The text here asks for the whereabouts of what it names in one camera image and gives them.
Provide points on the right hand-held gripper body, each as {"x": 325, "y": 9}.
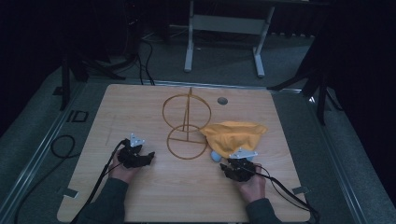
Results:
{"x": 241, "y": 168}

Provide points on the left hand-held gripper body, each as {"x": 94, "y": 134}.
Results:
{"x": 133, "y": 155}

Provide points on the yellow cloth hat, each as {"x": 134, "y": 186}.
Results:
{"x": 232, "y": 137}

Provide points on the person's left hand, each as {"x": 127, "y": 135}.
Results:
{"x": 123, "y": 174}

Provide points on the person's right hand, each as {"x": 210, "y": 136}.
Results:
{"x": 254, "y": 188}

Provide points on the light blue ball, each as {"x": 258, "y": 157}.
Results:
{"x": 215, "y": 156}

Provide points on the grey round table grommet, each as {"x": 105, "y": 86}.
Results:
{"x": 222, "y": 100}

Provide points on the black tripod stand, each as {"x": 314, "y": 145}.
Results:
{"x": 79, "y": 70}
{"x": 314, "y": 82}

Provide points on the black rectangular floor frame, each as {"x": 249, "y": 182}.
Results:
{"x": 77, "y": 116}

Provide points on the metal floor rail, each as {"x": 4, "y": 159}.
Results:
{"x": 40, "y": 149}
{"x": 336, "y": 161}

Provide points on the white metal table frame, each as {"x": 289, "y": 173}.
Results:
{"x": 227, "y": 25}

